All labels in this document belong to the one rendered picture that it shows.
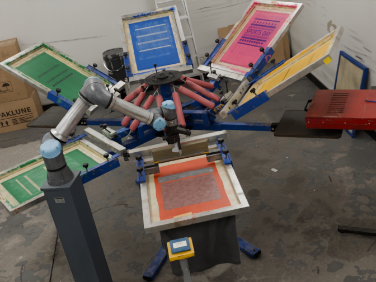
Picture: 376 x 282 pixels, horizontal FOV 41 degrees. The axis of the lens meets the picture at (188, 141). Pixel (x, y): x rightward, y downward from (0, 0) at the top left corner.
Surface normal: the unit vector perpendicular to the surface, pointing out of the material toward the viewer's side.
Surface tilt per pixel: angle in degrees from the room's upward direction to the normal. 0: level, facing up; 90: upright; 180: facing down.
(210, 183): 0
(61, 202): 90
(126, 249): 0
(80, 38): 90
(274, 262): 0
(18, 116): 90
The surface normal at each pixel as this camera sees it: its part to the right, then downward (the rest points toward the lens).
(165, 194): -0.16, -0.88
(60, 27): 0.13, 0.44
